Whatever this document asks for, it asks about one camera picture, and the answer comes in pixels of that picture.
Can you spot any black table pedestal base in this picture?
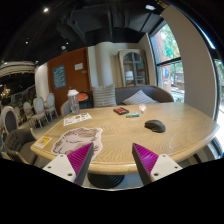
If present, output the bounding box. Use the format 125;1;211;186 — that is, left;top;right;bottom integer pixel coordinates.
87;173;124;189

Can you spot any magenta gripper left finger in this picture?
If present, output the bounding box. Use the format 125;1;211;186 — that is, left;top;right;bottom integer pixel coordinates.
42;142;95;186

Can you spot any yellow sticker card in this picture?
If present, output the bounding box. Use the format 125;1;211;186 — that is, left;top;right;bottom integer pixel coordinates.
34;136;51;148

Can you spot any dark tufted armchair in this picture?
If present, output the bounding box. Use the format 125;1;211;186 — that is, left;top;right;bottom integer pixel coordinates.
5;129;38;165

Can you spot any white round-back chair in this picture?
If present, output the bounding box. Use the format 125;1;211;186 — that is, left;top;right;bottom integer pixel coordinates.
32;97;47;125

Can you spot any animal-shaped mouse pad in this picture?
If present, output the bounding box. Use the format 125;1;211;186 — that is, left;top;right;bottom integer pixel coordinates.
51;127;103;160

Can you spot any arched wooden cabinet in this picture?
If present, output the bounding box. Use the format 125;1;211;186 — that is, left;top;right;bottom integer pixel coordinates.
118;49;149;86

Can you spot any black red card box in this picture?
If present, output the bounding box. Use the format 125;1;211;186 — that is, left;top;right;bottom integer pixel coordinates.
113;107;129;115

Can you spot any grey patterned cushion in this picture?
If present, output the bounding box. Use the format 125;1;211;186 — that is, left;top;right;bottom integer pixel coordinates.
123;90;156;105

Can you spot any blue wall poster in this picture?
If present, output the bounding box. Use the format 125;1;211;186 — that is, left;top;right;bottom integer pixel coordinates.
53;65;66;89

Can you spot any black computer mouse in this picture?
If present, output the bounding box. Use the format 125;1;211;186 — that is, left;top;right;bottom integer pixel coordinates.
145;120;166;133

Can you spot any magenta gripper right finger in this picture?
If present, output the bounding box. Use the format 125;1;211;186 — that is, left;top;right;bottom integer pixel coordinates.
131;142;183;186

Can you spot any printed menu sheet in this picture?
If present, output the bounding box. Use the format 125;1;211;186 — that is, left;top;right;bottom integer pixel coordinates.
63;113;91;126

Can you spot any orange seat black chair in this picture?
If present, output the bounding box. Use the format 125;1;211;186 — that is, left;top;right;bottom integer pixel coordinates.
78;92;93;109

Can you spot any clear plastic jug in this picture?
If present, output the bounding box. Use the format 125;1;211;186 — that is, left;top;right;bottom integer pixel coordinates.
67;89;80;114

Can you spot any striped cushion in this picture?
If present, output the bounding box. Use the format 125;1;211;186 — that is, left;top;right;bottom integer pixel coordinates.
92;84;116;108

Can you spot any grey sofa bench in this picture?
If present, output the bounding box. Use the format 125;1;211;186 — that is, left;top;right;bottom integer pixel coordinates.
60;85;175;116

